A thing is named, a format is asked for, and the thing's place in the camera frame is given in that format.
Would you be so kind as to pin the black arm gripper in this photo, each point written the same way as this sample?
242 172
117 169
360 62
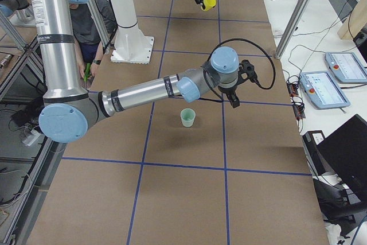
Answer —
228 89

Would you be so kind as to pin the yellow plastic cup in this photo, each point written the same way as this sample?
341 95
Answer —
208 4

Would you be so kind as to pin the green plastic cup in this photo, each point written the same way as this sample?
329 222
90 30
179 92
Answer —
187 116

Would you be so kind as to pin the near blue teach pendant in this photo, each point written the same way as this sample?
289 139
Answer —
323 90

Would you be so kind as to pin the blue teach pendant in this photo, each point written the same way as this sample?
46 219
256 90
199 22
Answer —
323 90
346 67

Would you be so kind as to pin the far blue teach pendant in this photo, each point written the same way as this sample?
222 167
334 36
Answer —
346 67

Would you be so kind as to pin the black monitor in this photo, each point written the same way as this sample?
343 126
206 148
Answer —
345 151

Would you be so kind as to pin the seated person in grey shirt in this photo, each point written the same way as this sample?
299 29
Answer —
88 44

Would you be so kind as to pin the white power strip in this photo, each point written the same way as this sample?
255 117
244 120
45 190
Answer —
31 137

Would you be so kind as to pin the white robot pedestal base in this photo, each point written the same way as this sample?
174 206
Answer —
131 45

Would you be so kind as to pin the aluminium frame post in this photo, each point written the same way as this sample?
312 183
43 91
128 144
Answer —
290 28

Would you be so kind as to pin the green handled scissors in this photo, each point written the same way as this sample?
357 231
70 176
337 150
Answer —
87 72

